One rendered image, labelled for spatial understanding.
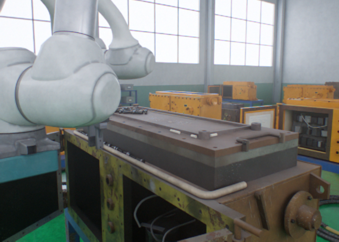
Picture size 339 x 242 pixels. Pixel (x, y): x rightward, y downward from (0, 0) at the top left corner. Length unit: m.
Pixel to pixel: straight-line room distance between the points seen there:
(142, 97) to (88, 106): 11.37
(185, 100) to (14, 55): 4.31
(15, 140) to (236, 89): 11.40
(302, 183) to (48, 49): 0.95
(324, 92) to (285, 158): 8.91
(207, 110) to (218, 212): 4.25
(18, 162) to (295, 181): 0.89
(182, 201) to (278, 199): 0.34
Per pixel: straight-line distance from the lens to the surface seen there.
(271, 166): 1.10
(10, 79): 0.78
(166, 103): 5.41
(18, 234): 1.94
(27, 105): 0.73
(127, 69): 0.95
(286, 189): 1.10
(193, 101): 4.83
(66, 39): 0.70
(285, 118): 3.91
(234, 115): 8.31
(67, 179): 2.04
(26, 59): 0.82
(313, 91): 10.18
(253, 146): 0.99
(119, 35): 0.95
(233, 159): 0.93
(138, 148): 1.23
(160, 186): 0.99
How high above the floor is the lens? 1.58
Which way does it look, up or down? 8 degrees down
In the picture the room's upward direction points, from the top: straight up
